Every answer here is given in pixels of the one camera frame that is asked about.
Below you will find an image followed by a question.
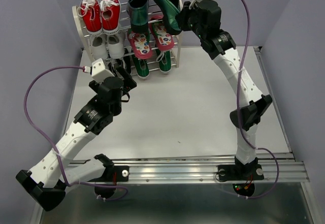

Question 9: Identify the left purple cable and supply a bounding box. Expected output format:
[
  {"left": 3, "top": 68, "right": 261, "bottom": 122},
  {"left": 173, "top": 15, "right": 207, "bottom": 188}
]
[{"left": 23, "top": 66, "right": 129, "bottom": 202}]

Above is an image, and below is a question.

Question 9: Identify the right white sneaker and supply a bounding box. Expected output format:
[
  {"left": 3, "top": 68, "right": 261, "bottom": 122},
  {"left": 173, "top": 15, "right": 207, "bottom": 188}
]
[{"left": 107, "top": 31, "right": 125, "bottom": 59}]

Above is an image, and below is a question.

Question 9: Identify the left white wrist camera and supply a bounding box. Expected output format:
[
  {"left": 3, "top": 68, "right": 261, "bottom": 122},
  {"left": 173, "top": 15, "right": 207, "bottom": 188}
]
[{"left": 91, "top": 58, "right": 115, "bottom": 84}]

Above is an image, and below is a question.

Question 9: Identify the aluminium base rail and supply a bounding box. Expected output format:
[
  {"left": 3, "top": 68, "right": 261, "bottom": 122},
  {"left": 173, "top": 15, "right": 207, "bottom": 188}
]
[{"left": 113, "top": 153, "right": 309, "bottom": 185}]

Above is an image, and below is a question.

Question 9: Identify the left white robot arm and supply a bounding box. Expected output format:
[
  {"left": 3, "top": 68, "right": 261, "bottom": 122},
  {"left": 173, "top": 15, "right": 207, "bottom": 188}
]
[{"left": 16, "top": 65, "right": 137, "bottom": 211}]

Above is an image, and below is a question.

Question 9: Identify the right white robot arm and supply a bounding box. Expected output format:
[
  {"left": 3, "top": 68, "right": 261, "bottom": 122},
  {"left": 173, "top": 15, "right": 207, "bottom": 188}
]
[{"left": 176, "top": 0, "right": 273, "bottom": 178}]

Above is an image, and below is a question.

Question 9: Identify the right black sneaker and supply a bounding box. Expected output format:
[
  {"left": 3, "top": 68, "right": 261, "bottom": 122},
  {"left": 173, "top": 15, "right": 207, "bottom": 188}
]
[{"left": 117, "top": 48, "right": 132, "bottom": 74}]

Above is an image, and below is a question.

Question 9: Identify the red sneaker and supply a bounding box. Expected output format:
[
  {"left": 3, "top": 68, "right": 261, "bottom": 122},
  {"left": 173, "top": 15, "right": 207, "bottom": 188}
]
[
  {"left": 77, "top": 0, "right": 102, "bottom": 35},
  {"left": 100, "top": 0, "right": 121, "bottom": 35}
]

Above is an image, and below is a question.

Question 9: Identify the pink flip-flop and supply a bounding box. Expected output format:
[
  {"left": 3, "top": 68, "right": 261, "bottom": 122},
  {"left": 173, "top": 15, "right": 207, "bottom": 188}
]
[
  {"left": 127, "top": 28, "right": 152, "bottom": 59},
  {"left": 149, "top": 15, "right": 175, "bottom": 51}
]

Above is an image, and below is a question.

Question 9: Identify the left white sneaker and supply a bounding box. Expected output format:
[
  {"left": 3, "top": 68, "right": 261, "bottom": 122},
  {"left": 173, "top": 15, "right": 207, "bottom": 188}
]
[{"left": 91, "top": 37, "right": 108, "bottom": 60}]

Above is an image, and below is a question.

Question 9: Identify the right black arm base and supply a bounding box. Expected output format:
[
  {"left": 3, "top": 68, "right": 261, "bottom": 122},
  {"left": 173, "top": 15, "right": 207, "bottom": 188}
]
[{"left": 215, "top": 165, "right": 264, "bottom": 197}]

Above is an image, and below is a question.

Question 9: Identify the cream metal shoe rack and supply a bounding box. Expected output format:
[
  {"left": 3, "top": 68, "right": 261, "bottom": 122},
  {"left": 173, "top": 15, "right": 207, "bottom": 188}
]
[{"left": 72, "top": 0, "right": 182, "bottom": 76}]

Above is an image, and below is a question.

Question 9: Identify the dark green loafer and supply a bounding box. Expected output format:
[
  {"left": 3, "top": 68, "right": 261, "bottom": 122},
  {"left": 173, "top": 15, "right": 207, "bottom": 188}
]
[
  {"left": 127, "top": 0, "right": 149, "bottom": 34},
  {"left": 154, "top": 0, "right": 181, "bottom": 35}
]

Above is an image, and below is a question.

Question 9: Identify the right red sneaker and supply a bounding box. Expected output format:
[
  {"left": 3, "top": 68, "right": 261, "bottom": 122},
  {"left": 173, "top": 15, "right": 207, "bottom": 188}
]
[{"left": 100, "top": 0, "right": 121, "bottom": 35}]

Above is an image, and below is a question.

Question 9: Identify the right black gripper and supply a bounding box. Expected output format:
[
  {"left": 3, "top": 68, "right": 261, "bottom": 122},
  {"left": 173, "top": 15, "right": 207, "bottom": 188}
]
[{"left": 175, "top": 0, "right": 206, "bottom": 40}]

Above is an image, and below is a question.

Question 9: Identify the green sneaker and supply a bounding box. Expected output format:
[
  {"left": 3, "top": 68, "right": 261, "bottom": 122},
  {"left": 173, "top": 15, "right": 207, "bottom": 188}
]
[
  {"left": 132, "top": 55, "right": 149, "bottom": 80},
  {"left": 155, "top": 49, "right": 171, "bottom": 74}
]

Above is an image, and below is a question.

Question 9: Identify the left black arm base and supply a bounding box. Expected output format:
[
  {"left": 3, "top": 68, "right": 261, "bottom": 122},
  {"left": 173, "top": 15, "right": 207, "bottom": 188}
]
[{"left": 94, "top": 154, "right": 129, "bottom": 202}]

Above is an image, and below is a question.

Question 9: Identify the left red sneaker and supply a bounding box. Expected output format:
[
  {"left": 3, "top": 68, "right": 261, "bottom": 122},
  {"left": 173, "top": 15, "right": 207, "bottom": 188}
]
[{"left": 77, "top": 0, "right": 102, "bottom": 35}]

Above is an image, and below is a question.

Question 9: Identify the white sneaker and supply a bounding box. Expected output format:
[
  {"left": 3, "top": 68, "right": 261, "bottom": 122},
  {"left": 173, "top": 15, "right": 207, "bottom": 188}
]
[
  {"left": 91, "top": 37, "right": 108, "bottom": 60},
  {"left": 107, "top": 31, "right": 125, "bottom": 59}
]

